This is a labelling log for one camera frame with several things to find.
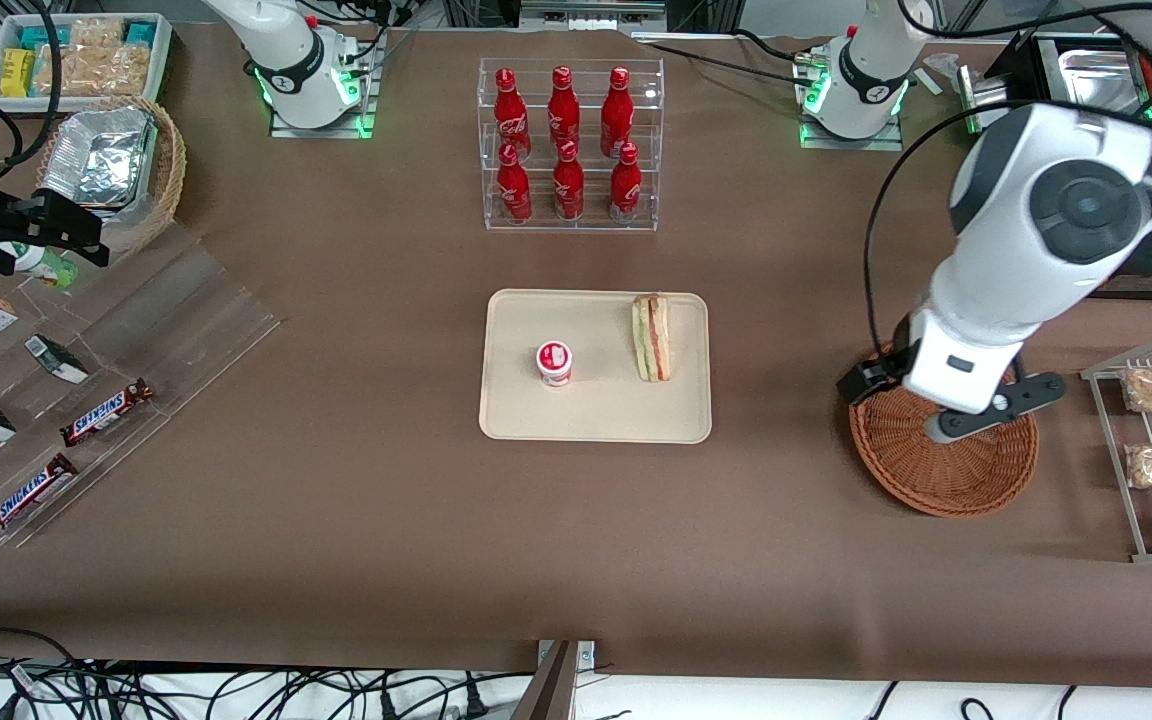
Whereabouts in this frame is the triangle sandwich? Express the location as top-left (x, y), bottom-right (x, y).
top-left (631, 293), bottom-right (673, 384)

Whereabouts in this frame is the metal base plate left arm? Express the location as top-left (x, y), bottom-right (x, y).
top-left (798, 60), bottom-right (905, 153)

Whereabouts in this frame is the metal base plate right arm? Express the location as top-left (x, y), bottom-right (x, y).
top-left (269, 28), bottom-right (379, 140)

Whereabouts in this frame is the tan wicker basket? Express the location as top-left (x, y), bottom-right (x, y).
top-left (34, 95), bottom-right (187, 257)

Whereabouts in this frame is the round brown wicker basket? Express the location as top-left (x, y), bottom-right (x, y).
top-left (848, 345), bottom-right (1040, 518)

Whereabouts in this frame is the beige plastic tray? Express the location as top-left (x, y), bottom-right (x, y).
top-left (478, 288), bottom-right (713, 445)

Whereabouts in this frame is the steel tray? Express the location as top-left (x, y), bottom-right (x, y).
top-left (1056, 48), bottom-right (1152, 113)

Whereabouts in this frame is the small white green bottle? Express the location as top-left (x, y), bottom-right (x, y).
top-left (0, 240), bottom-right (79, 291)

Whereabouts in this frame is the aluminium foil container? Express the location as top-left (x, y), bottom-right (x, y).
top-left (41, 105), bottom-right (159, 211)

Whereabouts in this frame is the yellow snack packet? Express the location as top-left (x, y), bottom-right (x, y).
top-left (0, 48), bottom-right (37, 99)

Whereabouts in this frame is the clear acrylic stepped display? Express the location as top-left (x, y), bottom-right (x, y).
top-left (0, 222), bottom-right (284, 549)

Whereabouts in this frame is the clear bag of crackers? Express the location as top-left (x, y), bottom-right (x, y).
top-left (66, 18), bottom-right (127, 49)
top-left (34, 42), bottom-right (152, 98)

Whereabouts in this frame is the Snickers chocolate bar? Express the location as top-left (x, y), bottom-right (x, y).
top-left (59, 378), bottom-right (155, 448)
top-left (0, 453), bottom-right (80, 541)

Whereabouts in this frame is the red cola bottle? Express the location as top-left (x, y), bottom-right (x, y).
top-left (495, 142), bottom-right (534, 224)
top-left (492, 67), bottom-right (533, 161)
top-left (547, 65), bottom-right (582, 151)
top-left (608, 142), bottom-right (644, 224)
top-left (600, 66), bottom-right (634, 159)
top-left (552, 140), bottom-right (586, 222)

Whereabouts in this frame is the white cup with red lid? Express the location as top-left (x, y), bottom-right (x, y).
top-left (535, 340), bottom-right (574, 389)

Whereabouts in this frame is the clear acrylic bottle rack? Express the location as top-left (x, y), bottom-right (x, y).
top-left (477, 57), bottom-right (665, 233)

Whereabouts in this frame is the brown table cover sheet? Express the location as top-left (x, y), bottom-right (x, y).
top-left (0, 20), bottom-right (1152, 691)

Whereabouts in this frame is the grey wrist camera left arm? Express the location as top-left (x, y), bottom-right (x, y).
top-left (924, 372), bottom-right (1069, 444)

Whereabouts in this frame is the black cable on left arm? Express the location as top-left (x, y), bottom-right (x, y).
top-left (864, 100), bottom-right (1037, 361)

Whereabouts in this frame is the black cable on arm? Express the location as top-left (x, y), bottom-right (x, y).
top-left (0, 0), bottom-right (65, 186)
top-left (864, 100), bottom-right (1037, 361)

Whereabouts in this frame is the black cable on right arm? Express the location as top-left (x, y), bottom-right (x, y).
top-left (0, 0), bottom-right (65, 186)

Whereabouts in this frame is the aluminium post bracket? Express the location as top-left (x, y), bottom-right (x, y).
top-left (511, 640), bottom-right (597, 720)

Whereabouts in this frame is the aluminium frame structure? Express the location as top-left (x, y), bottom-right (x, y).
top-left (436, 0), bottom-right (742, 33)

